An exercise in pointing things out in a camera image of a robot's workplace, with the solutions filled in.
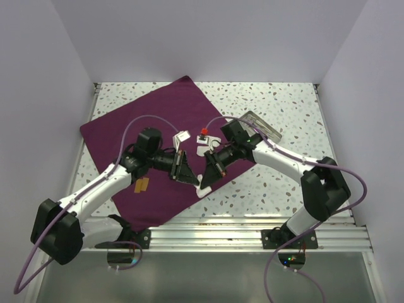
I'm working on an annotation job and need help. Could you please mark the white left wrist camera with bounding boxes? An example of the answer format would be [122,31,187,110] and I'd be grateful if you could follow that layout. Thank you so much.
[172,131,191,152]

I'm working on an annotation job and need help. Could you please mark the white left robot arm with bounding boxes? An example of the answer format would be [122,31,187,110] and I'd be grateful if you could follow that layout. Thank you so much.
[30,128,199,265]

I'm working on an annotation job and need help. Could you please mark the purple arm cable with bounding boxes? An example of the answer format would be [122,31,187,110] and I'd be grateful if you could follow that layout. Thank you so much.
[13,115,182,295]
[205,116,369,303]

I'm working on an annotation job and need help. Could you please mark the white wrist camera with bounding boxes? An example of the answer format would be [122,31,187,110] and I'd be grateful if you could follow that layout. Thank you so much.
[196,128,222,150]
[172,131,191,152]

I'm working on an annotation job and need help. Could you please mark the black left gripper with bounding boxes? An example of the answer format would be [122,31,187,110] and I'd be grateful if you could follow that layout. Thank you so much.
[146,148,199,185]

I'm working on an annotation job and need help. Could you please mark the orange adhesive bandage strips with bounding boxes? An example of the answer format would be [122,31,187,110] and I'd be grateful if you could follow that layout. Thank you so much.
[134,177,149,193]

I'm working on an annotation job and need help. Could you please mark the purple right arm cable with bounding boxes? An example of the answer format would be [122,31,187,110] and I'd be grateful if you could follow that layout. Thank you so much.
[205,116,369,303]

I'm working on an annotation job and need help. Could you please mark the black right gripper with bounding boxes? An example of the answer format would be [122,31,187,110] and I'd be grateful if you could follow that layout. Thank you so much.
[201,142,239,189]

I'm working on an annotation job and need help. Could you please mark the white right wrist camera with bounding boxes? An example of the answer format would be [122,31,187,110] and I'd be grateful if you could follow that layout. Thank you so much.
[196,128,222,150]

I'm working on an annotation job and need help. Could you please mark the aluminium rail frame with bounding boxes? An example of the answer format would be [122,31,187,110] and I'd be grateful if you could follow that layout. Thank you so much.
[40,82,375,253]

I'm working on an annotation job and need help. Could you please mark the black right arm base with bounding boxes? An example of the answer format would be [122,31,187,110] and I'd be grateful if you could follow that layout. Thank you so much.
[261,227,319,249]

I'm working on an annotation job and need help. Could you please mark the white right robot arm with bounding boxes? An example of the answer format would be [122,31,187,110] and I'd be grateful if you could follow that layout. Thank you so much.
[196,121,351,248]

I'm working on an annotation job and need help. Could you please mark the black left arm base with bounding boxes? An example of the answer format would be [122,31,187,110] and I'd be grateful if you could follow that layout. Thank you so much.
[95,215,152,249]

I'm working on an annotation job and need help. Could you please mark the white gauze pad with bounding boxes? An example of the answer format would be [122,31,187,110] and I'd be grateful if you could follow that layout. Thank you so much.
[194,173,212,199]
[196,144,214,157]

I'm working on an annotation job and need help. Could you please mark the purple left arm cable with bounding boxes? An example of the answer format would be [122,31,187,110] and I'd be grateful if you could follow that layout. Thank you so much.
[13,115,182,295]

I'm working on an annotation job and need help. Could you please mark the steel instrument tray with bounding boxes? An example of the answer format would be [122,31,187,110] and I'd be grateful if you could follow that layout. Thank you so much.
[240,110,282,143]

